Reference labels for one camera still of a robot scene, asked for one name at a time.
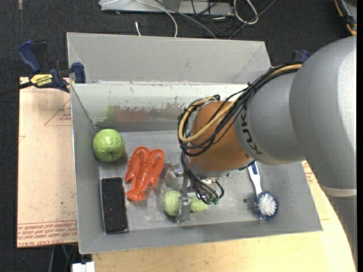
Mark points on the pale green toy pear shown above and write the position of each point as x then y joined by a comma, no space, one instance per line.
171,203

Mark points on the white and blue brush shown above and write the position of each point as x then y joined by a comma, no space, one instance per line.
266,204

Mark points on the orange toy lobster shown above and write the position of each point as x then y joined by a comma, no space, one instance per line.
143,174

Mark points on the green toy apple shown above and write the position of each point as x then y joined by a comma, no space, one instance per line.
108,144

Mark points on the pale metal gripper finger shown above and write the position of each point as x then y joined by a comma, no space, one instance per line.
172,177
185,211

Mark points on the dark green flat block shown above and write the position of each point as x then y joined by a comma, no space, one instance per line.
114,205

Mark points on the brown cardboard board red print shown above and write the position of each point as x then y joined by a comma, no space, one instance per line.
45,157

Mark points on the grey metal bin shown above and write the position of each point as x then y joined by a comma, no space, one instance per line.
158,231

